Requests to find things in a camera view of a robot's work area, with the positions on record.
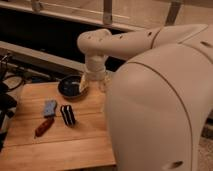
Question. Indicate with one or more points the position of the metal window frame rail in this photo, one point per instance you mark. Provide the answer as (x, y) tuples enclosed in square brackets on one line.
[(123, 14)]

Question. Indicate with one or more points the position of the red brown pocket knife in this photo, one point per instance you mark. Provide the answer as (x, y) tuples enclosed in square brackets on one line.
[(41, 129)]

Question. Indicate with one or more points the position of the blue eraser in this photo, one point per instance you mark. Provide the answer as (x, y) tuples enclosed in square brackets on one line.
[(49, 108)]

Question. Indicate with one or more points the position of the black equipment with cables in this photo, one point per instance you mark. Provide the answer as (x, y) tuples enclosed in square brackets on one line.
[(7, 102)]

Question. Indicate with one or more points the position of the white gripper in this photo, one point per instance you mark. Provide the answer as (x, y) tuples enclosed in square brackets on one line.
[(95, 70)]

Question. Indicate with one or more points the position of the black white striped block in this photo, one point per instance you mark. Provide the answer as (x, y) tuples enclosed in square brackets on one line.
[(68, 115)]

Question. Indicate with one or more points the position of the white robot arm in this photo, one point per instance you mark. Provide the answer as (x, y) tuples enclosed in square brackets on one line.
[(158, 101)]

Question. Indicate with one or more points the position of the black round bowl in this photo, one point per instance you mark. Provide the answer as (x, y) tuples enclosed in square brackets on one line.
[(69, 87)]

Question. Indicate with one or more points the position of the clear glass bottle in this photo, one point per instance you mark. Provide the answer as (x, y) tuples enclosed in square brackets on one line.
[(103, 84)]

